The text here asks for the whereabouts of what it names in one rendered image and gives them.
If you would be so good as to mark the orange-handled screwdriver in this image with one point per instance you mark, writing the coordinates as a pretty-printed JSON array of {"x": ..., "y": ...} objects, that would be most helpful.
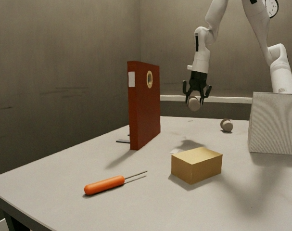
[{"x": 107, "y": 184}]

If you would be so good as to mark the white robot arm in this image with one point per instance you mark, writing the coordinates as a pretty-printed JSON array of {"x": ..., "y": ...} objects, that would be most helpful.
[{"x": 275, "y": 56}]

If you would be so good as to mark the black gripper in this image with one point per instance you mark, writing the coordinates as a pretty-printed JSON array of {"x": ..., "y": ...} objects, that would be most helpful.
[{"x": 197, "y": 82}]

